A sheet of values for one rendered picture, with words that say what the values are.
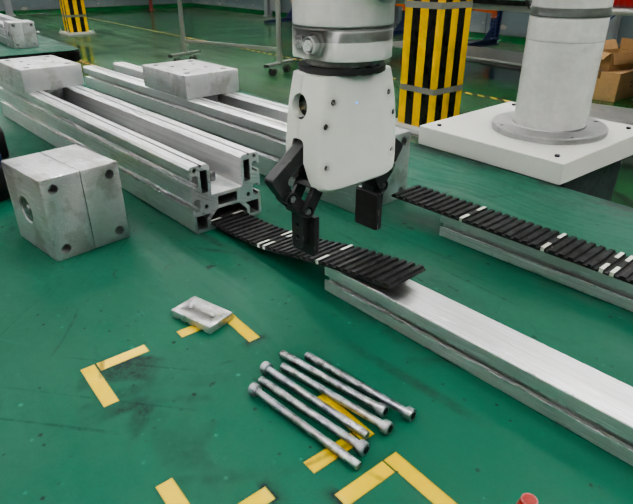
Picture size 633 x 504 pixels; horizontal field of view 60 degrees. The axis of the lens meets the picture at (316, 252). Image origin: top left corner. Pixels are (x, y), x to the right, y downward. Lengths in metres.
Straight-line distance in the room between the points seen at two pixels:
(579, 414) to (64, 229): 0.53
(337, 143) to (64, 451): 0.31
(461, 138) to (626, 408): 0.64
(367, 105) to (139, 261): 0.31
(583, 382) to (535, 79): 0.65
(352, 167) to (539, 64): 0.57
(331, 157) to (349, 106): 0.04
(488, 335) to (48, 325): 0.39
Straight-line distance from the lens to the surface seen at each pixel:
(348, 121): 0.47
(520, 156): 0.93
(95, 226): 0.68
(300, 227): 0.50
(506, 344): 0.46
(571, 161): 0.91
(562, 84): 1.00
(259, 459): 0.39
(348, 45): 0.45
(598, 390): 0.44
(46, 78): 1.18
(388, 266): 0.52
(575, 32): 0.99
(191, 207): 0.70
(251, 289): 0.57
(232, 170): 0.72
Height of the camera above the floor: 1.07
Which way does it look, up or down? 28 degrees down
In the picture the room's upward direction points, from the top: straight up
